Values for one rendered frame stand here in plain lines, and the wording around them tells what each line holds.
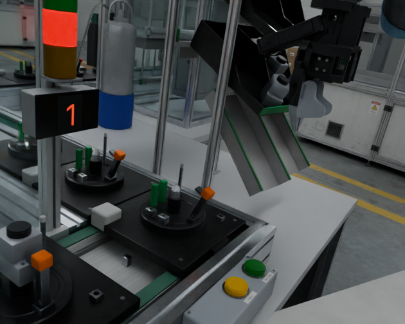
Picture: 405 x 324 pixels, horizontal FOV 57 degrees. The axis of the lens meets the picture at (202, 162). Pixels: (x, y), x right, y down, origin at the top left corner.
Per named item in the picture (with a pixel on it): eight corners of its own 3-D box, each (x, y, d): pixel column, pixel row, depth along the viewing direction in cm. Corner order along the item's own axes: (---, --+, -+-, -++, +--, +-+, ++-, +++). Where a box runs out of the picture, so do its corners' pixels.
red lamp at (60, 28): (83, 47, 60) (84, 14, 58) (56, 46, 56) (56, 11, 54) (63, 42, 62) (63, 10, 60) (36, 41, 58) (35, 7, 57)
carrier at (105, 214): (245, 228, 85) (255, 179, 81) (180, 279, 66) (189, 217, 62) (163, 191, 97) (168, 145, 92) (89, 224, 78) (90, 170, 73)
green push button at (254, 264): (267, 273, 71) (269, 265, 70) (258, 284, 68) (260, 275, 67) (249, 264, 73) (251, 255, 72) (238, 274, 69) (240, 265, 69)
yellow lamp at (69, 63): (82, 78, 62) (83, 47, 60) (56, 80, 58) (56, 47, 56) (63, 72, 64) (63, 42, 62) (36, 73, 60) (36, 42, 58)
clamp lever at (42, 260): (54, 301, 51) (53, 254, 48) (42, 309, 49) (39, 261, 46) (38, 289, 52) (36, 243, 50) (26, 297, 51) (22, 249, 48)
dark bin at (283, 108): (288, 112, 95) (306, 89, 91) (258, 116, 86) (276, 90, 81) (222, 47, 106) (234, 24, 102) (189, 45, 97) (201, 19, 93)
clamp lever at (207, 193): (199, 217, 78) (216, 192, 74) (193, 221, 76) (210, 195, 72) (187, 206, 79) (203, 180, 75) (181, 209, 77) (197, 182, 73)
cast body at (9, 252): (49, 272, 52) (48, 229, 50) (19, 288, 49) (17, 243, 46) (14, 247, 56) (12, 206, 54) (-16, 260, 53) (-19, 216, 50)
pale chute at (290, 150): (298, 171, 113) (310, 165, 110) (274, 180, 104) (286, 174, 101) (259, 90, 118) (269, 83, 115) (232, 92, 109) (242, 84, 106)
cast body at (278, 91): (276, 111, 91) (293, 88, 87) (261, 103, 90) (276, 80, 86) (275, 95, 98) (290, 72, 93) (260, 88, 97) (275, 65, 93)
